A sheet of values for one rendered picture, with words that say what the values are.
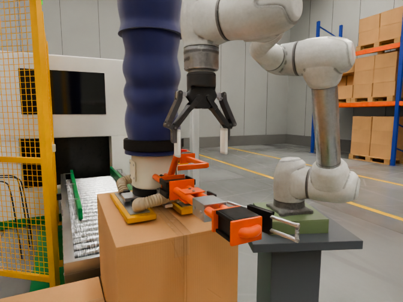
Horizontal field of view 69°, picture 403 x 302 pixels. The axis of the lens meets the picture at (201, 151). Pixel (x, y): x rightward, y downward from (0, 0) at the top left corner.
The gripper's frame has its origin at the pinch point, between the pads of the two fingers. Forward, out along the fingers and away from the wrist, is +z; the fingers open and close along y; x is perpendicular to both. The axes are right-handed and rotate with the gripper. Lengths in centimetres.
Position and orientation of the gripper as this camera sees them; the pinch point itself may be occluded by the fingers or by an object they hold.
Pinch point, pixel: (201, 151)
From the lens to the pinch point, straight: 77.5
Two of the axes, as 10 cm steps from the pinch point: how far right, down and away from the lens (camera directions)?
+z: 0.0, 9.9, 1.2
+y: -9.0, 0.5, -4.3
